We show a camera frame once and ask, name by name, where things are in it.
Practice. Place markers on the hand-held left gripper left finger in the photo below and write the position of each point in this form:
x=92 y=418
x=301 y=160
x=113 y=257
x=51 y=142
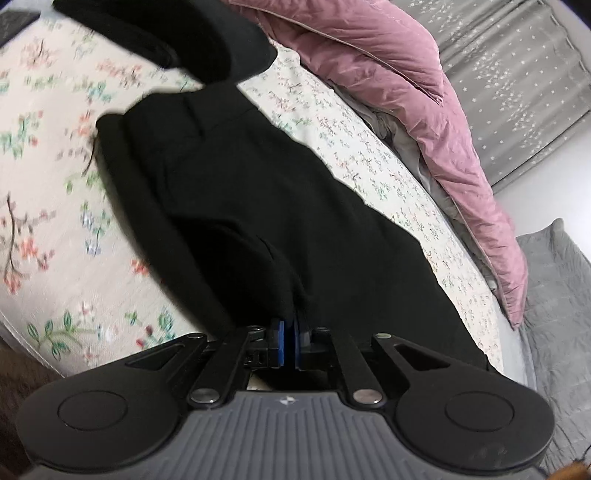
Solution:
x=278 y=342

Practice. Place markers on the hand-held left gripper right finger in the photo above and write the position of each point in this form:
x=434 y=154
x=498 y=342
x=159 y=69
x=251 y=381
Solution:
x=303 y=342

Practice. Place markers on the black pants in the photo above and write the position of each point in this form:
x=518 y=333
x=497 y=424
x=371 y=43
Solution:
x=254 y=207

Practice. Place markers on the grey quilted pillow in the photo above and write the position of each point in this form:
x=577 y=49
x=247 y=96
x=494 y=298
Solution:
x=554 y=323

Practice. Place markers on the dark brown cloth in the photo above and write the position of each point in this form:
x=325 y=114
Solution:
x=18 y=383

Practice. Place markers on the floral bed cover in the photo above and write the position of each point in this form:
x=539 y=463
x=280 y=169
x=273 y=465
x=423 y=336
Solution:
x=46 y=184

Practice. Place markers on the pink duvet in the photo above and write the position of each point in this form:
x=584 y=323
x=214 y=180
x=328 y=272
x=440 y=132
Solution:
x=369 y=55

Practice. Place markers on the black garment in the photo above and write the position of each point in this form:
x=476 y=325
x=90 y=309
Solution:
x=184 y=37

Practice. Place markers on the grey star-print curtain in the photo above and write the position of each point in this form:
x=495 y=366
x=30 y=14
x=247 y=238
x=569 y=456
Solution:
x=517 y=83

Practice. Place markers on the dark flat object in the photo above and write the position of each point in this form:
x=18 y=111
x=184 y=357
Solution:
x=16 y=25

